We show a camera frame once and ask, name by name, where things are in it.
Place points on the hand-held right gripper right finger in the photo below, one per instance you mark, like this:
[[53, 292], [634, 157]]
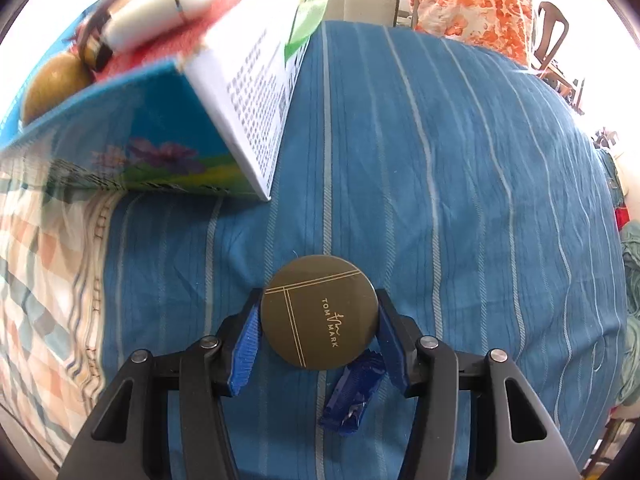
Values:
[[392, 345]]

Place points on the brown wooden chair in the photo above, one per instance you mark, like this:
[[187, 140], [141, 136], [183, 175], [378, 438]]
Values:
[[547, 15]]

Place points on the brown round fruit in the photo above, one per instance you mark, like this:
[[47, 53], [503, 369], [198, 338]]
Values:
[[55, 87]]

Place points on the blue striped bed sheet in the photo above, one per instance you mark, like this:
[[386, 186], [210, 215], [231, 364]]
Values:
[[450, 185]]

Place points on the blue milk carton box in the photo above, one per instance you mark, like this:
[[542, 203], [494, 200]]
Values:
[[150, 125]]

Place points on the pile of clothes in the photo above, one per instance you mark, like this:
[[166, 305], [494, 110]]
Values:
[[631, 270]]

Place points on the orange floral pillow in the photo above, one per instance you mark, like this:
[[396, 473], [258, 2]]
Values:
[[465, 5]]

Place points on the blue crumpled wrapper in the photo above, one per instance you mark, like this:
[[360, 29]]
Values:
[[350, 395]]

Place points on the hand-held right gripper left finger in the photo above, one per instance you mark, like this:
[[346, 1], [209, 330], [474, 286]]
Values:
[[246, 350]]

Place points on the dark round compact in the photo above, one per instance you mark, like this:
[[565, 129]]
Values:
[[320, 312]]

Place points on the plaid bed sheet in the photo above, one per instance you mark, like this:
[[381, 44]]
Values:
[[40, 285]]

